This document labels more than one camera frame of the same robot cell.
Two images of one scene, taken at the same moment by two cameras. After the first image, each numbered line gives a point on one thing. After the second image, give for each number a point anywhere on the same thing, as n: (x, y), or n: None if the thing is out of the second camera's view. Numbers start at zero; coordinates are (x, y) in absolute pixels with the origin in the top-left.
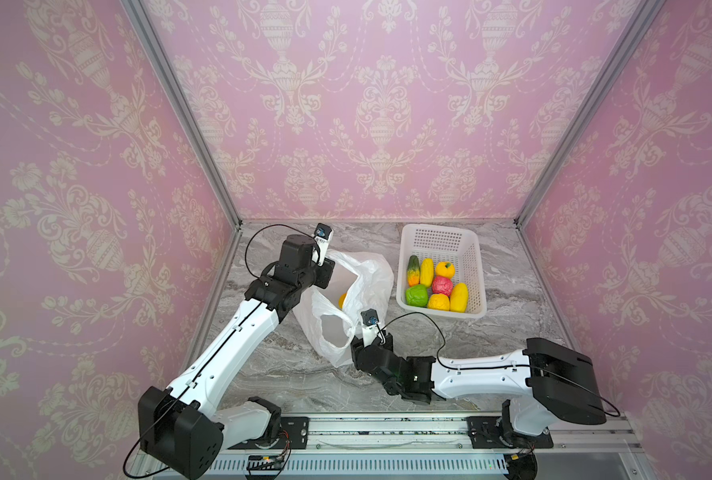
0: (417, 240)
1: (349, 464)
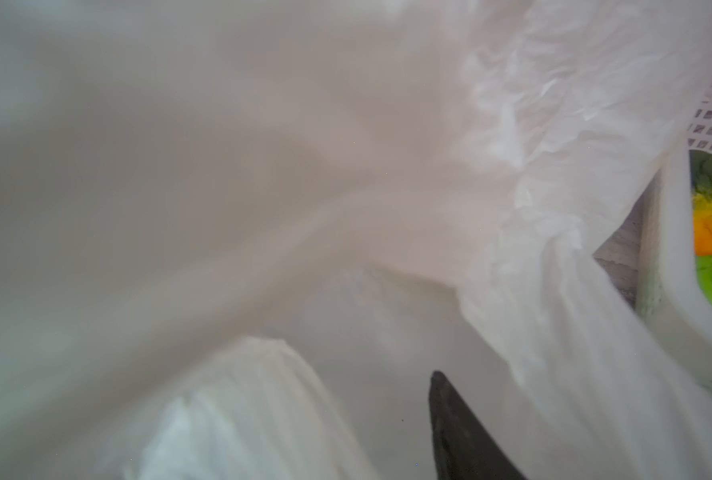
0: (671, 299)
1: None
